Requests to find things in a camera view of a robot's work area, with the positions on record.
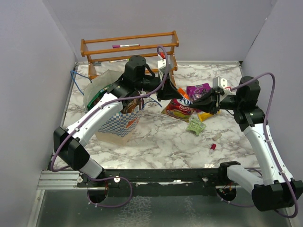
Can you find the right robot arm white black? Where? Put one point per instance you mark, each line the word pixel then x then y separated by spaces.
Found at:
pixel 277 188

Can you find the brown kettle chips bag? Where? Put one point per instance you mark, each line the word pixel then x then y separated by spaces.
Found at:
pixel 134 105

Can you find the purple snack packet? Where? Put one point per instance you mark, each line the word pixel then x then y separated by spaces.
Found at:
pixel 197 91

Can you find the wooden two-tier shelf rack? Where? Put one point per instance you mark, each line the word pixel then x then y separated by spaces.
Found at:
pixel 99 51

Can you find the green Real chips bag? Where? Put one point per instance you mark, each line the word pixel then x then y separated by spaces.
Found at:
pixel 97 97

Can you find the light green small sachet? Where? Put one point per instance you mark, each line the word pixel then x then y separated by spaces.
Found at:
pixel 195 126

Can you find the green marker pen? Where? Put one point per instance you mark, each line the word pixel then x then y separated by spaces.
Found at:
pixel 121 60

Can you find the yellow snack packet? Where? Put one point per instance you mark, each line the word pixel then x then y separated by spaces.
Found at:
pixel 202 116

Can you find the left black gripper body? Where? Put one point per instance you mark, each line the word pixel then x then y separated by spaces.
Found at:
pixel 150 83

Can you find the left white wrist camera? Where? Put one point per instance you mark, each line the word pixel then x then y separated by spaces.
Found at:
pixel 162 68

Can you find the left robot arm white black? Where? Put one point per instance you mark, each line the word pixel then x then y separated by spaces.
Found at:
pixel 69 144

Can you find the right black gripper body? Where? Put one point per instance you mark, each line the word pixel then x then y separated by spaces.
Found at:
pixel 230 101

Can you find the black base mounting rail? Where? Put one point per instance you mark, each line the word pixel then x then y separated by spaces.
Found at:
pixel 157 182

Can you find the small red lip balm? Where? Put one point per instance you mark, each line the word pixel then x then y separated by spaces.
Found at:
pixel 212 148

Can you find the orange Fox's fruit candy bag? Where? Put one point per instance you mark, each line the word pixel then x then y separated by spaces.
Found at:
pixel 179 108

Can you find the pink marker pen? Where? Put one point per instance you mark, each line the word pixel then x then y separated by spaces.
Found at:
pixel 125 46

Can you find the small beige cork piece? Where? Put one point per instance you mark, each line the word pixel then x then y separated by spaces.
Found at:
pixel 216 136

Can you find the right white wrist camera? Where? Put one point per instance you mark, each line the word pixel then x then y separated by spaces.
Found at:
pixel 220 85

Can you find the blue checkered paper bag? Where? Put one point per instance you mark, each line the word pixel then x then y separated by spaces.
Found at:
pixel 106 123

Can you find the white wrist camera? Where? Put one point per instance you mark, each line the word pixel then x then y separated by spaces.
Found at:
pixel 220 85
pixel 162 68

